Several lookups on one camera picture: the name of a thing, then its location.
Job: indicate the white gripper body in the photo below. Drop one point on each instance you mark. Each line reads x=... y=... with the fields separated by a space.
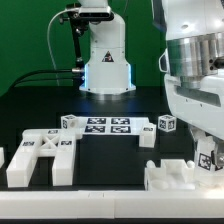
x=203 y=108

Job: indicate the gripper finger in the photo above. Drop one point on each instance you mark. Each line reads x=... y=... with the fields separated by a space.
x=196 y=134
x=219 y=154

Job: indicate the white chair seat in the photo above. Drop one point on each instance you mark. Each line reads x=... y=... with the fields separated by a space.
x=172 y=174

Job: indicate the white chair back frame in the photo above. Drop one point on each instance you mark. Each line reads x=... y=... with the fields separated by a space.
x=60 y=144

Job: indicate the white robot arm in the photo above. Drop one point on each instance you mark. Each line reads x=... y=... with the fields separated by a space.
x=194 y=59

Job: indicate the white front fence bar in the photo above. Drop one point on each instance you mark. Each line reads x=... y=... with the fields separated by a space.
x=111 y=204

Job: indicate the white left fence piece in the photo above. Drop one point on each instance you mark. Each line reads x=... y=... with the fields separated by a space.
x=1 y=156

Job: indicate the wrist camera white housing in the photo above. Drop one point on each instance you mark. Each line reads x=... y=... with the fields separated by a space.
x=163 y=62

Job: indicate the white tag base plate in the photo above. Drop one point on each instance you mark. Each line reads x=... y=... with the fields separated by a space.
x=111 y=125

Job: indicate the black camera stand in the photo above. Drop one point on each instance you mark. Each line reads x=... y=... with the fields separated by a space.
x=78 y=27

